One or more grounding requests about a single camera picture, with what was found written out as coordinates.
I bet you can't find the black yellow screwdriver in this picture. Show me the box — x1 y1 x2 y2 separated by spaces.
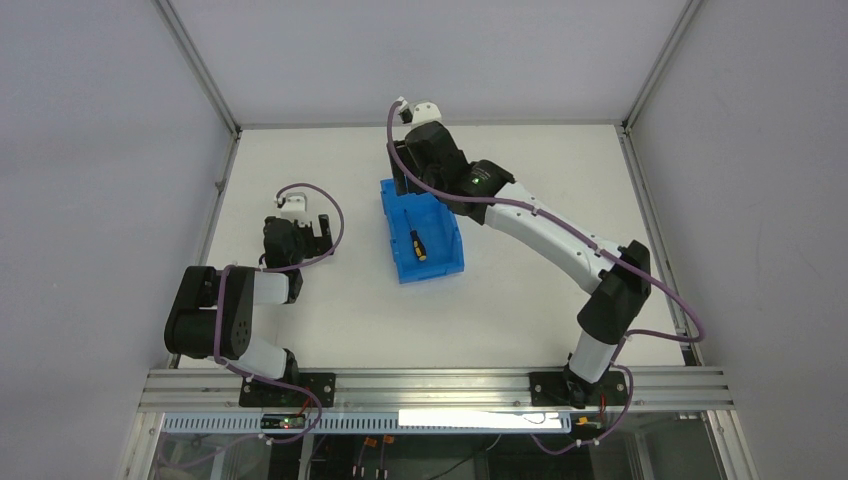
404 210 427 262

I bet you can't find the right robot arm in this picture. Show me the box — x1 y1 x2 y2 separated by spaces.
387 121 651 408

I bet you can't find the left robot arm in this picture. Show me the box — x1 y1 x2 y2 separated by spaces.
163 214 333 385

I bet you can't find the blue plastic bin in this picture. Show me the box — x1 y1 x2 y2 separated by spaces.
380 179 465 284

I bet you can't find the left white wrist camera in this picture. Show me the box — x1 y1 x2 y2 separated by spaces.
275 192 311 227

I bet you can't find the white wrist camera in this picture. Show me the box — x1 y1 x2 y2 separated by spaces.
275 192 311 227
398 101 442 128

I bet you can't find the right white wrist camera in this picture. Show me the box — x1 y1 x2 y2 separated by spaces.
398 101 442 128

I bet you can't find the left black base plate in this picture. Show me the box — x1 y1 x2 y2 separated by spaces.
238 371 337 408

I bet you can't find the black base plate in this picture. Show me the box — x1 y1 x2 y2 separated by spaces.
238 371 337 408
528 371 628 409

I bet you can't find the aluminium front rail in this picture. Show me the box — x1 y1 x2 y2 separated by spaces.
139 366 735 413

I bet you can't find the right aluminium frame post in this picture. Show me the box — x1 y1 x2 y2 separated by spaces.
621 0 703 135

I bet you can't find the aluminium frame post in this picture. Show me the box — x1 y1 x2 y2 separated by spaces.
152 0 241 137
621 0 703 135

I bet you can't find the grey slotted cable duct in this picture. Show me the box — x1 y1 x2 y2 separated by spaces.
162 410 572 435

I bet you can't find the left aluminium frame post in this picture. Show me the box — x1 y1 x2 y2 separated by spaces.
152 0 241 137

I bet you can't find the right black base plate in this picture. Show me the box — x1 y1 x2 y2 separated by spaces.
528 371 628 409

